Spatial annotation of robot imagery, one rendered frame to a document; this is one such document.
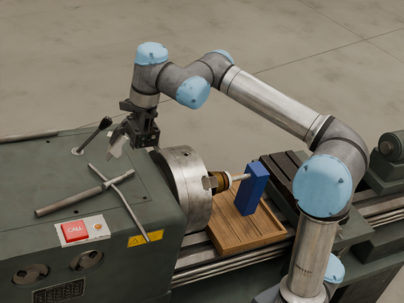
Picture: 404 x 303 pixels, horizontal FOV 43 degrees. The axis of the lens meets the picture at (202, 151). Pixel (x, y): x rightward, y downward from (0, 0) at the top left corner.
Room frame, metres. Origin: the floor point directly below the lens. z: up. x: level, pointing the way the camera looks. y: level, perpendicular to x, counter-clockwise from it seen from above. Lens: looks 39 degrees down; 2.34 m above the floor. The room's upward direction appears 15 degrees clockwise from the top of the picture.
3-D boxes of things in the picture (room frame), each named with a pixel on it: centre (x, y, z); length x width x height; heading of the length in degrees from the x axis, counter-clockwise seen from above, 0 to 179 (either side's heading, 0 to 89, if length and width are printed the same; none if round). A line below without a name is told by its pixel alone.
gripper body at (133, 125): (1.05, 0.17, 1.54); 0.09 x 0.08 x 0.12; 37
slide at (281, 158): (1.68, -0.45, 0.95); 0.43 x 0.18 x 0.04; 37
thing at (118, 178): (1.11, 0.22, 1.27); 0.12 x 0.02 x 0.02; 147
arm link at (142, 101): (1.06, 0.17, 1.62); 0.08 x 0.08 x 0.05
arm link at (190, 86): (1.03, 0.07, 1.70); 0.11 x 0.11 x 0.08; 66
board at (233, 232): (1.50, -0.19, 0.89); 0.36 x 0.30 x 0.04; 37
